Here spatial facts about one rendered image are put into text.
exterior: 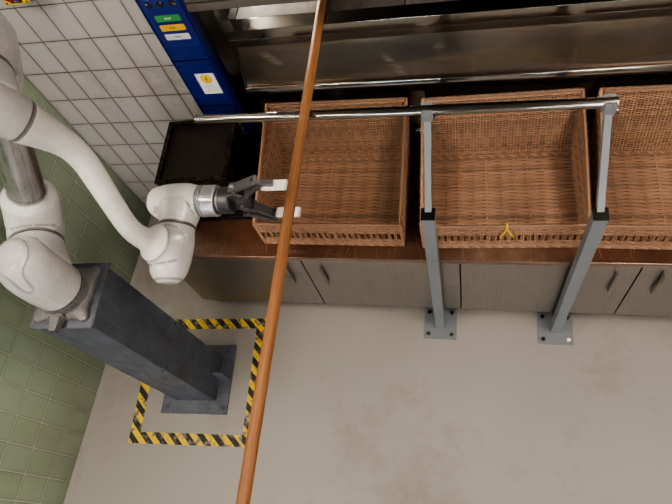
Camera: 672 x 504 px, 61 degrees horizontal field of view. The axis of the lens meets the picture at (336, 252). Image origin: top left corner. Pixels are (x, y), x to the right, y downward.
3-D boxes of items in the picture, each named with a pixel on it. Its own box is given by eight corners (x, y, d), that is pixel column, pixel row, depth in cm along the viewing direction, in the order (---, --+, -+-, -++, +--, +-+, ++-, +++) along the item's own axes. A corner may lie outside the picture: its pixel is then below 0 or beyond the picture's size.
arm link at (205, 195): (211, 196, 165) (230, 195, 164) (204, 223, 161) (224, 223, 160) (198, 178, 158) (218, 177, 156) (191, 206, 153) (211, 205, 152)
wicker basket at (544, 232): (424, 143, 228) (419, 95, 205) (573, 136, 216) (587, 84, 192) (420, 250, 207) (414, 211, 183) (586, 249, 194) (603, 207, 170)
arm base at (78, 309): (31, 334, 173) (18, 328, 168) (52, 269, 183) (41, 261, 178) (84, 334, 169) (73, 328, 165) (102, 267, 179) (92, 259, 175)
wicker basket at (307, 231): (283, 145, 243) (263, 100, 219) (415, 142, 230) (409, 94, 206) (262, 245, 221) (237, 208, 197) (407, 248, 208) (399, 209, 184)
